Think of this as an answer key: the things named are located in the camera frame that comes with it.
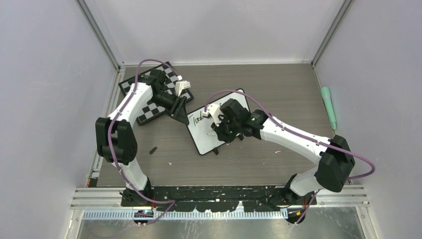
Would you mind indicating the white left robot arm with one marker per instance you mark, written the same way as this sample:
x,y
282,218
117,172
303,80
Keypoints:
x,y
116,141

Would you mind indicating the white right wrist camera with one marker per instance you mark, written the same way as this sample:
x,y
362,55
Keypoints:
x,y
213,111

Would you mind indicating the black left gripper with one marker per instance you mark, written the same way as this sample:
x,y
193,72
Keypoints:
x,y
180,114

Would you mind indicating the white slotted cable duct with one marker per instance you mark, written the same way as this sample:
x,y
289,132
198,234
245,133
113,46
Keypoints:
x,y
148,215

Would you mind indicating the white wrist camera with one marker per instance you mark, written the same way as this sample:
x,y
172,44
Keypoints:
x,y
181,85
213,111

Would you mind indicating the mint green handle tool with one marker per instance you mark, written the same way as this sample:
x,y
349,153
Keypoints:
x,y
326,96

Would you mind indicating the black marker cap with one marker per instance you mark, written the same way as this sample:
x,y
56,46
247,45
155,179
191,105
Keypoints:
x,y
152,150

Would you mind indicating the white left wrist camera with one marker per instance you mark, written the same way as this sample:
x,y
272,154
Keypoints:
x,y
181,85

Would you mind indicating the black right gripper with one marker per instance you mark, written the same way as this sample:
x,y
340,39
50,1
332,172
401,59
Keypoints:
x,y
221,135

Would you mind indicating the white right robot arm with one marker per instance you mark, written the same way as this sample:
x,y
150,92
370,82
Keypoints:
x,y
332,165

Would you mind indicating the small black-framed whiteboard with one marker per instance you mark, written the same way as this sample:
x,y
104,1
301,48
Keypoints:
x,y
200,125

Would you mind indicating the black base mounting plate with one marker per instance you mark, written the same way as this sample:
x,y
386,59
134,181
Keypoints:
x,y
214,198

